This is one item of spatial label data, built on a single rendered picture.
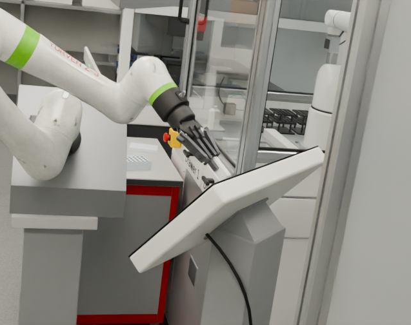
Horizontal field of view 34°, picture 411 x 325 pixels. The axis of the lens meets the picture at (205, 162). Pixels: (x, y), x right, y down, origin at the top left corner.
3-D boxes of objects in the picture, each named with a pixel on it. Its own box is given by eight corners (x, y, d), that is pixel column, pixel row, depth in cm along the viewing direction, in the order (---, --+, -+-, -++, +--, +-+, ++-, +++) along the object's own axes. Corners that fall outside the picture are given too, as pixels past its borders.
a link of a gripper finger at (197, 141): (191, 124, 186) (188, 125, 185) (215, 156, 183) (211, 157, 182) (184, 133, 189) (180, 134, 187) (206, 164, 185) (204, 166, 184)
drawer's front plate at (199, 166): (199, 187, 253) (202, 159, 250) (183, 163, 279) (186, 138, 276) (204, 187, 253) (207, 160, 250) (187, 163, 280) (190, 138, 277)
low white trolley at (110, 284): (28, 345, 283) (37, 174, 262) (28, 276, 341) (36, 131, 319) (163, 342, 299) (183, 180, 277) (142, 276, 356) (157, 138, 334)
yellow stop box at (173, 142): (169, 147, 292) (171, 131, 290) (166, 142, 298) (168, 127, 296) (180, 148, 293) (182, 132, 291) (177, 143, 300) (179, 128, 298)
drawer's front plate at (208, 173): (220, 220, 224) (225, 189, 221) (200, 189, 250) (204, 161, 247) (226, 220, 224) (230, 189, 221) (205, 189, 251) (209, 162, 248)
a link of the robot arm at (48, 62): (38, 46, 178) (42, 26, 186) (16, 76, 183) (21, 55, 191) (150, 112, 194) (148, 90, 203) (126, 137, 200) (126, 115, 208)
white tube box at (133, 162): (123, 171, 279) (124, 162, 278) (115, 164, 286) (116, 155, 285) (150, 169, 285) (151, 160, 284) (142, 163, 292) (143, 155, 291)
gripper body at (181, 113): (175, 106, 184) (194, 131, 181) (193, 102, 191) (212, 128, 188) (160, 123, 188) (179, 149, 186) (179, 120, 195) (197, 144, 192)
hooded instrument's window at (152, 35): (113, 102, 333) (122, 8, 320) (86, 46, 498) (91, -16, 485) (325, 117, 363) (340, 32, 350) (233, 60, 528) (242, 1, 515)
